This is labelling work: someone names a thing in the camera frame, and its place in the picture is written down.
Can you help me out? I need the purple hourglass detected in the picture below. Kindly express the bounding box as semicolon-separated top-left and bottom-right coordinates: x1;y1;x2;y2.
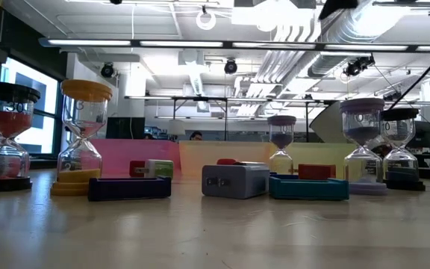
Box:
267;114;297;176
339;97;388;197

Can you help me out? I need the black hourglass red sand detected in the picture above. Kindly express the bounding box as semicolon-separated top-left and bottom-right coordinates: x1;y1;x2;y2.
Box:
0;81;41;194

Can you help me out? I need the dark red charger block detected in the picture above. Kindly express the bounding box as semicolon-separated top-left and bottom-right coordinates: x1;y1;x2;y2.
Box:
128;160;147;179
298;163;337;181

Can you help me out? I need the green charger plug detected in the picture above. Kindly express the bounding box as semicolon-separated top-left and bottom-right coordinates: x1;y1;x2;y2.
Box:
133;158;175;179

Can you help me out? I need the black hourglass blue sand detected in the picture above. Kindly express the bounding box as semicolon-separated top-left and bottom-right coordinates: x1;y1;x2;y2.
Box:
380;108;426;192

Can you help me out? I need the teal digital clock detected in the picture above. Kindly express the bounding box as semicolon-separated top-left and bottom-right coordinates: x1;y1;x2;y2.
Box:
268;175;350;202

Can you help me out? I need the large grey charger block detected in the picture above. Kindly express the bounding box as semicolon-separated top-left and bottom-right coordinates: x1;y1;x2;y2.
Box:
201;163;271;200

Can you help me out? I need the black monitor on arm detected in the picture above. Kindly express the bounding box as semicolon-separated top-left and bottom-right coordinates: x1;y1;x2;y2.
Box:
405;120;430;149

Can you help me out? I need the black ceiling spotlight cluster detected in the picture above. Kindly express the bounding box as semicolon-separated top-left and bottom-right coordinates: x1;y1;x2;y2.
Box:
343;54;376;78

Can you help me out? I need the long ceiling light bar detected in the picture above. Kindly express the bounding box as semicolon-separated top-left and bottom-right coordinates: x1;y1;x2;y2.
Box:
38;37;430;53

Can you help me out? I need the orange hourglass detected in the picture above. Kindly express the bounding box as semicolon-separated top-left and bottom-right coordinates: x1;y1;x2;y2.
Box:
49;78;113;197

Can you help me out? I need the large window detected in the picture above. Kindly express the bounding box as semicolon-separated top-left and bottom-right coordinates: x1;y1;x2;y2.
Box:
0;55;61;156

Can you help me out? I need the black computer monitor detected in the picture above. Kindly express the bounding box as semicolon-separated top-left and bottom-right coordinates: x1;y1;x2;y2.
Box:
105;117;146;140

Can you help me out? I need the white lampshade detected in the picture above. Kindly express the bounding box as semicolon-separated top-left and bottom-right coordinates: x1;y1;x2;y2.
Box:
167;119;187;137

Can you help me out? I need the yellow plastic tray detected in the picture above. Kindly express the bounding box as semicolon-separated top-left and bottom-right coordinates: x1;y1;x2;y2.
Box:
269;143;358;180

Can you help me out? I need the pink plastic tray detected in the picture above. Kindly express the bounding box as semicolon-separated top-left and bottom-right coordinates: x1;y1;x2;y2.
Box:
90;138;181;179

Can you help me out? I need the black window counter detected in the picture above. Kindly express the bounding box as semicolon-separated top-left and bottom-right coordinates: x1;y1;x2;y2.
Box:
28;158;66;171

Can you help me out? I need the orange plastic tray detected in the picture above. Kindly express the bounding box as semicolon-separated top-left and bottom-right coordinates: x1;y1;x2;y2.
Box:
178;140;275;179

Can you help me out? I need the dark purple digital clock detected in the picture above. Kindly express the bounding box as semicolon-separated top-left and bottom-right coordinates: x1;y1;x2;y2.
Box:
87;175;172;202

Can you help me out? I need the silver air duct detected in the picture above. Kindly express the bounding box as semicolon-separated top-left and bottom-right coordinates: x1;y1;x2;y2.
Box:
308;0;399;79

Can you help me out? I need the white hanging ring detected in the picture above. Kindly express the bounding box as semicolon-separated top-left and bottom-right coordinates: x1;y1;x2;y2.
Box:
195;5;218;31

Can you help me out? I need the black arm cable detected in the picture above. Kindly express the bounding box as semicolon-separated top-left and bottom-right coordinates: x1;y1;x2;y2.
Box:
388;39;430;110

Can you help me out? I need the black background table frame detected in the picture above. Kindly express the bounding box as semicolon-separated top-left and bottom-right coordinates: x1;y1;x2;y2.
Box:
125;96;335;142

